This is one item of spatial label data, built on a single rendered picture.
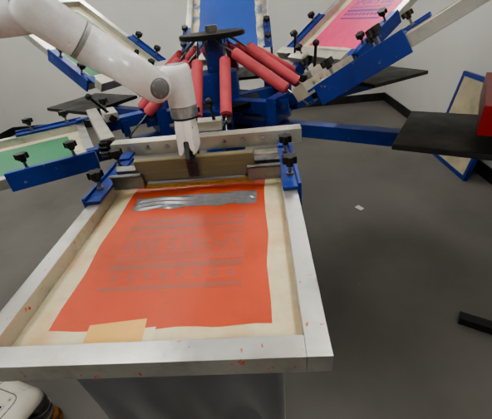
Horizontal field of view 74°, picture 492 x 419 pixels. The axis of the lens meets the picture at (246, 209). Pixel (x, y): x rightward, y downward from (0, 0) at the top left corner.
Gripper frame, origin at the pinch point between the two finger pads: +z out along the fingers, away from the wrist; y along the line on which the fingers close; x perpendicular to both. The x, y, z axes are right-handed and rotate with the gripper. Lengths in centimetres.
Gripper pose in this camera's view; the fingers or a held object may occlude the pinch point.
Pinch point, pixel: (194, 166)
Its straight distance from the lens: 100.3
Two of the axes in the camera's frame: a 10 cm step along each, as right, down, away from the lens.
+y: -0.3, 5.4, -8.4
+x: 9.9, -0.7, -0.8
